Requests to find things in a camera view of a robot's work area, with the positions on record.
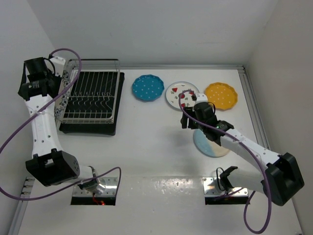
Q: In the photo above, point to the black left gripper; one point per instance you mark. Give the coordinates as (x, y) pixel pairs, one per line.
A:
(56, 79)

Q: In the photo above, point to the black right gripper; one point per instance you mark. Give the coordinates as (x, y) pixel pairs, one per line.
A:
(184, 121)

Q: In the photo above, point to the yellow polka dot plate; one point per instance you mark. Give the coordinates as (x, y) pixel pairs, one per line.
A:
(222, 95)

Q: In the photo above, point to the watermelon pattern white plate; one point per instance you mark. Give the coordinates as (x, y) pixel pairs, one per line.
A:
(182, 91)

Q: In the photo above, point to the blue and beige plate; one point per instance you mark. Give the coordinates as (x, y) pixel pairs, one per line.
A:
(208, 147)

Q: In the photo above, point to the blue polka dot plate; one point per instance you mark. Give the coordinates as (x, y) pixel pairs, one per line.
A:
(148, 88)

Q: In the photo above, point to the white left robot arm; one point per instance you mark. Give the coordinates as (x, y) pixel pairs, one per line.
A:
(50, 164)

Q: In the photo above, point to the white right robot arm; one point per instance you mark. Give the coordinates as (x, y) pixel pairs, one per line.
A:
(279, 176)

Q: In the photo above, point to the black drip tray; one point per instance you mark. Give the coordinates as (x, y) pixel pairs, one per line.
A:
(103, 129)

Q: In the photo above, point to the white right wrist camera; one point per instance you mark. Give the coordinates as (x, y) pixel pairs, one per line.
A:
(199, 98)

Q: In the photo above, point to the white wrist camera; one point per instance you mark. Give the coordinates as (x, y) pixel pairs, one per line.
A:
(199, 98)
(56, 65)

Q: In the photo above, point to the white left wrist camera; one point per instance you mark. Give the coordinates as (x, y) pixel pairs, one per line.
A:
(56, 65)

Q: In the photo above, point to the white wire dish rack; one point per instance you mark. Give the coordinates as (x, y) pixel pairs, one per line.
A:
(93, 97)

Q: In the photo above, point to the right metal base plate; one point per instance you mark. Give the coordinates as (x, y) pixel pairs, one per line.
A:
(211, 189)

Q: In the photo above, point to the metal base plate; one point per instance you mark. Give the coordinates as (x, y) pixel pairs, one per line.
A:
(107, 186)
(211, 189)

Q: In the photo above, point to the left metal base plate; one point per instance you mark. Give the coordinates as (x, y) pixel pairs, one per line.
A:
(107, 186)

